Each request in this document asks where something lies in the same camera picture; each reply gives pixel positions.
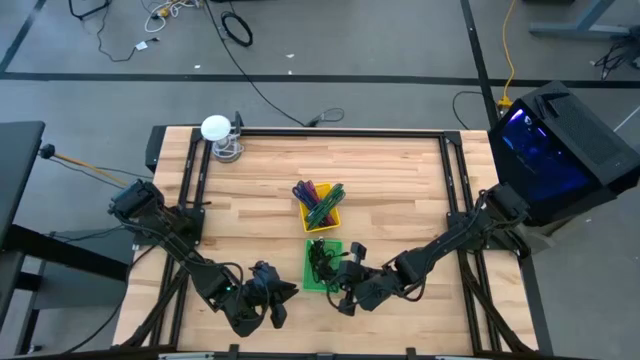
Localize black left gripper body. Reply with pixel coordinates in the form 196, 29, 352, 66
244, 262, 289, 330

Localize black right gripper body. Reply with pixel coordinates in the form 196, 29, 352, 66
338, 243, 396, 316

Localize green slotted plastic basket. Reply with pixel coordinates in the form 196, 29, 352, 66
302, 238, 345, 294

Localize yellow plastic bin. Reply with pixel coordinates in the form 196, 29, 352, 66
298, 182, 343, 234

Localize white dome table lamp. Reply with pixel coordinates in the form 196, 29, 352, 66
199, 113, 246, 164

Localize black computer tower blue light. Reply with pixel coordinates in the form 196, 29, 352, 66
487, 80, 640, 229

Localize tan rod with black knob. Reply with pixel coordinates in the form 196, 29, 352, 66
38, 143, 131, 189

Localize black desk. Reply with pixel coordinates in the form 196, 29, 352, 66
0, 119, 130, 357

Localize black floor stand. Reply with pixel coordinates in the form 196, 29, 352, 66
67, 0, 112, 21

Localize grey desk leg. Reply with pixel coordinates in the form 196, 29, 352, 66
528, 0, 634, 42

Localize black aluminium table frame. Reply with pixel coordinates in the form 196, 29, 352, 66
113, 124, 556, 360

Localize long black floor cable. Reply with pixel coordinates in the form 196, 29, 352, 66
202, 0, 346, 129

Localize thin black looped floor cable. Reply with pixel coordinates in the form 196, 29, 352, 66
451, 89, 501, 131

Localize yellow extension cord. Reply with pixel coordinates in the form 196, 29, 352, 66
497, 0, 521, 110

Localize black coiled floor cable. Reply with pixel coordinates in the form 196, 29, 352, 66
219, 10, 254, 49

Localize black cable with white adapter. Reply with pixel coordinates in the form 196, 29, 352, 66
94, 4, 161, 64

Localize white tangled floor cords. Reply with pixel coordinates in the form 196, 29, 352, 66
143, 0, 204, 34

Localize black floor cable bundle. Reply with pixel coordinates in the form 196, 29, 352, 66
589, 27, 640, 81

